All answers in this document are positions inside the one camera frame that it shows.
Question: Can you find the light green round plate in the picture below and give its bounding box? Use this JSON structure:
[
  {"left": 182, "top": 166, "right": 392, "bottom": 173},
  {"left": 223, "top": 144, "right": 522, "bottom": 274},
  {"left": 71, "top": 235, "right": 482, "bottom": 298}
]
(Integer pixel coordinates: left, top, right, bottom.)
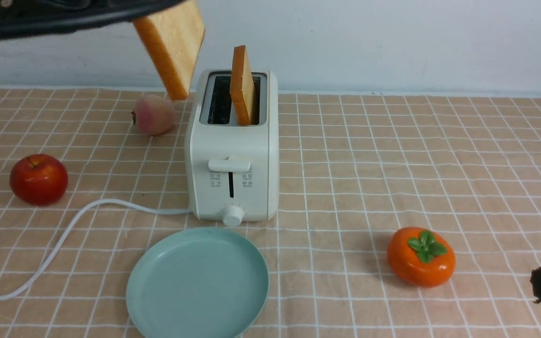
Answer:
[{"left": 126, "top": 227, "right": 269, "bottom": 338}]

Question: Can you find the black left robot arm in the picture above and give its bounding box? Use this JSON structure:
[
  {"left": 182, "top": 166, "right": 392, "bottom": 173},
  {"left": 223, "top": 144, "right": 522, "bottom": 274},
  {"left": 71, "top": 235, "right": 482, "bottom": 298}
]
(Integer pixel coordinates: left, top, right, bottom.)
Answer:
[{"left": 0, "top": 0, "right": 182, "bottom": 41}]

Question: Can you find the peach checkered tablecloth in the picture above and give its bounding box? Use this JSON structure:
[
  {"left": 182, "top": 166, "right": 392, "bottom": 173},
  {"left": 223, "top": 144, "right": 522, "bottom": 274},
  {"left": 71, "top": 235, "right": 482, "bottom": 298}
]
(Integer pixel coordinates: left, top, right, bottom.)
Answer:
[{"left": 0, "top": 88, "right": 541, "bottom": 338}]

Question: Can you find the orange persimmon with green leaves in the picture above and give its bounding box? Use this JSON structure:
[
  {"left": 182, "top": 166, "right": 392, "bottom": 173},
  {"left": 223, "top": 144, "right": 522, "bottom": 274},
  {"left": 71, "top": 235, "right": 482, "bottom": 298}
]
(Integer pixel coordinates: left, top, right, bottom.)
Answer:
[{"left": 386, "top": 227, "right": 456, "bottom": 288}]

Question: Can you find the red apple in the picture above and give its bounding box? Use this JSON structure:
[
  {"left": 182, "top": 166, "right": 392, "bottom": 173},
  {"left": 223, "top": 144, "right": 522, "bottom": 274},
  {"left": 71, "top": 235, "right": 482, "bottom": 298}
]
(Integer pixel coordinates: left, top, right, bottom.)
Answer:
[{"left": 9, "top": 154, "right": 69, "bottom": 206}]

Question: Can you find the toast slice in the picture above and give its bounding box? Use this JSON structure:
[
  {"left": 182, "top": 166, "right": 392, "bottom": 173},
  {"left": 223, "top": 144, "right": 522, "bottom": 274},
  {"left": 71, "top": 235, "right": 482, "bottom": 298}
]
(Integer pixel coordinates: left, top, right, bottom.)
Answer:
[
  {"left": 230, "top": 45, "right": 255, "bottom": 125},
  {"left": 133, "top": 0, "right": 205, "bottom": 100}
]

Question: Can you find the pink peach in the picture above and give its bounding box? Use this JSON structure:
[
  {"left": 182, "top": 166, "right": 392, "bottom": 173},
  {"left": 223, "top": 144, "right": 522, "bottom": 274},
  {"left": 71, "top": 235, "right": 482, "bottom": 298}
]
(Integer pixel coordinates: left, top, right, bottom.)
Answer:
[{"left": 131, "top": 95, "right": 177, "bottom": 136}]

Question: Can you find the white two-slot toaster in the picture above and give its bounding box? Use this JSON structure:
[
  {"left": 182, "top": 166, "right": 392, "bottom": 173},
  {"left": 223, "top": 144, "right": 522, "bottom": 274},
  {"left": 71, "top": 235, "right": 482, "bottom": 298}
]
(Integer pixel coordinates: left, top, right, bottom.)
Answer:
[{"left": 185, "top": 70, "right": 279, "bottom": 227}]

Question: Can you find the white power cable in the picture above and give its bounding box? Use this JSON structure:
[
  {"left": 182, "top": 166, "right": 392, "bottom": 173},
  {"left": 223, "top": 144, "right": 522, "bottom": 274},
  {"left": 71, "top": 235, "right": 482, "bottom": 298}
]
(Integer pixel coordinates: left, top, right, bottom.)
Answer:
[{"left": 0, "top": 199, "right": 190, "bottom": 301}]

